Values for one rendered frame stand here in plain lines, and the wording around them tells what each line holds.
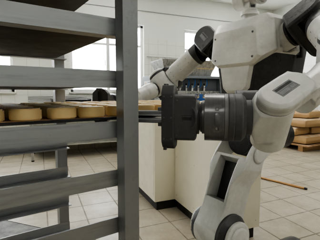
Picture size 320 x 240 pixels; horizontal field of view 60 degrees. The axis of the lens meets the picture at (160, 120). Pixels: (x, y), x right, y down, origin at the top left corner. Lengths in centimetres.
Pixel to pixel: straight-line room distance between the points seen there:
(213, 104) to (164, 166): 197
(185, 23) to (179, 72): 489
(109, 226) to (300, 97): 40
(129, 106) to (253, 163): 62
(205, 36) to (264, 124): 75
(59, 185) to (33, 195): 4
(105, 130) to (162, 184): 200
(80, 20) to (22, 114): 18
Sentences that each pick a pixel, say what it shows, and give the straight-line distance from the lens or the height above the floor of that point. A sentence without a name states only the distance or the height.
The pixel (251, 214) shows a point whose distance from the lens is 213.
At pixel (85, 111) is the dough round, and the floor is 99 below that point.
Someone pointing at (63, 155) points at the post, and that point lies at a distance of 93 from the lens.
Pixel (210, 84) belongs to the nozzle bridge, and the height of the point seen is 111.
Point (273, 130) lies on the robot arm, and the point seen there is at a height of 96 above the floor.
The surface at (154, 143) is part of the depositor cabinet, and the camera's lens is 237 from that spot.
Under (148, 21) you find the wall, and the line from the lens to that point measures 578.
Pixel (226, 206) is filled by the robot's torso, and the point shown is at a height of 65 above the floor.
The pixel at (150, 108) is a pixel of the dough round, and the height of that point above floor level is 100.
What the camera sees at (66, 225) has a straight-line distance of 100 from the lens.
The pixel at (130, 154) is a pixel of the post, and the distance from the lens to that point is 49.
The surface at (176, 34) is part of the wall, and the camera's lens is 598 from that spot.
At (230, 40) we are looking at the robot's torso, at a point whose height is 121.
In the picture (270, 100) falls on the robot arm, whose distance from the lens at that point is 49.
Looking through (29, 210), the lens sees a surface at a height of 68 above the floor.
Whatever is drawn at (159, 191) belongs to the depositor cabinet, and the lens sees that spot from 249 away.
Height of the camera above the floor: 103
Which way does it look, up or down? 5 degrees down
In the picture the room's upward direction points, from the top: straight up
